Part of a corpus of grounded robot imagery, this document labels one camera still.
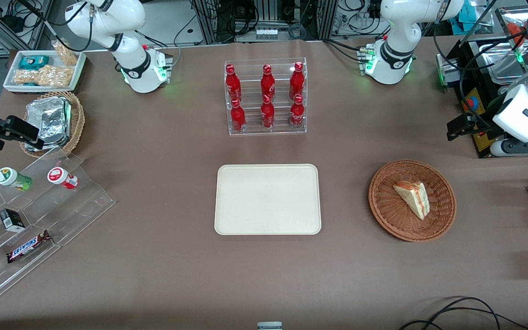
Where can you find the triangular sandwich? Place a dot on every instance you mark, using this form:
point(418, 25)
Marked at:
point(413, 199)

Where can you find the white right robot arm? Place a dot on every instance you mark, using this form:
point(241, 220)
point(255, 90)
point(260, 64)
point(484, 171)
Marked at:
point(108, 27)

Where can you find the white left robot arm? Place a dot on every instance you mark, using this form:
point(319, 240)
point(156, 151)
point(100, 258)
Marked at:
point(399, 41)

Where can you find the white rectangular snack tray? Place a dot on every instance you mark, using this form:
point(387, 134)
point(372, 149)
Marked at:
point(12, 82)

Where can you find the stainless steel tray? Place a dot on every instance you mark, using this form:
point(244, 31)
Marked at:
point(507, 62)

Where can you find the light wicker basket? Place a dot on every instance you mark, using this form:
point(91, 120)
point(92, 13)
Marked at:
point(78, 119)

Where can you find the round brown wicker basket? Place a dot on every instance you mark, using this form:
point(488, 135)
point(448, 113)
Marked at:
point(392, 215)

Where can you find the cream rectangular tray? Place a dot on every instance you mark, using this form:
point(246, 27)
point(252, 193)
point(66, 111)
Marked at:
point(267, 199)

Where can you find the red emergency stop button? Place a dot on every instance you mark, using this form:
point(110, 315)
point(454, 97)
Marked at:
point(474, 101)

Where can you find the silver foil package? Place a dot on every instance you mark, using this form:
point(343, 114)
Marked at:
point(48, 121)

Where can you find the green lidded cup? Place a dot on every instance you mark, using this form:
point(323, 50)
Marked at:
point(11, 178)

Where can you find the black control box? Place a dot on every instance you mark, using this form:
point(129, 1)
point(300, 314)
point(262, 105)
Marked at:
point(470, 68)

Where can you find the large clear peanut bag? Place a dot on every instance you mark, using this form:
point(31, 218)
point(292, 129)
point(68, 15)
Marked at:
point(44, 76)

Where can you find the red lidded cup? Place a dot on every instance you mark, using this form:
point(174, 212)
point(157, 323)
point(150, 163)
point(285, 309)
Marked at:
point(61, 177)

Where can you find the teal snack packet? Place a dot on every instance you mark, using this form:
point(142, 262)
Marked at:
point(34, 62)

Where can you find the small black carton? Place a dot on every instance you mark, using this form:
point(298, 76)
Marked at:
point(12, 220)

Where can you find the small clear peanut bag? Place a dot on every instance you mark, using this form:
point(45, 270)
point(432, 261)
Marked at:
point(66, 54)

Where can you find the clear acrylic stepped stand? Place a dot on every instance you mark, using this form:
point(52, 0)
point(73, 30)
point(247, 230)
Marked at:
point(62, 215)

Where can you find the Snickers chocolate bar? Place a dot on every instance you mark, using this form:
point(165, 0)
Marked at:
point(28, 247)

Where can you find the red cola bottle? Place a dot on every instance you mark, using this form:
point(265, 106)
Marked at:
point(233, 85)
point(238, 118)
point(267, 85)
point(267, 114)
point(297, 114)
point(296, 82)

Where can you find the clear acrylic bottle rack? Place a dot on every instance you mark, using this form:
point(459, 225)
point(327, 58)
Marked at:
point(250, 82)

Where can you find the grey device at edge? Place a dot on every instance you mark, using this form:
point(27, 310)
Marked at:
point(269, 326)

